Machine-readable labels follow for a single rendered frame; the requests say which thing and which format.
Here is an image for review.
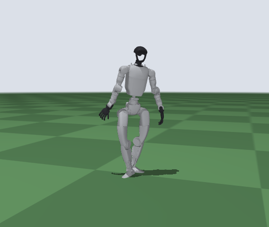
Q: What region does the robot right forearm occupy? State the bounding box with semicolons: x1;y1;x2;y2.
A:
107;85;119;108

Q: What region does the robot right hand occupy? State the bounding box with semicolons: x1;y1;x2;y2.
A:
99;105;113;121

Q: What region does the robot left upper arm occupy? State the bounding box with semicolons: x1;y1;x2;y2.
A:
148;69;160;95

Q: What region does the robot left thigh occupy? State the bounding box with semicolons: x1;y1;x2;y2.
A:
133;107;150;146

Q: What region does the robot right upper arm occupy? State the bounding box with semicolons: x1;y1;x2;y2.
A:
115;66;130;92

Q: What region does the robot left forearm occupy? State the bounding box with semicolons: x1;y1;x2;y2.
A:
154;92;164;109

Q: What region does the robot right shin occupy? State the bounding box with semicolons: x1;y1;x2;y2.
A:
121;145;133;172

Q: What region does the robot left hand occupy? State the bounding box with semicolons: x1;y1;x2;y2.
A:
158;106;164;125

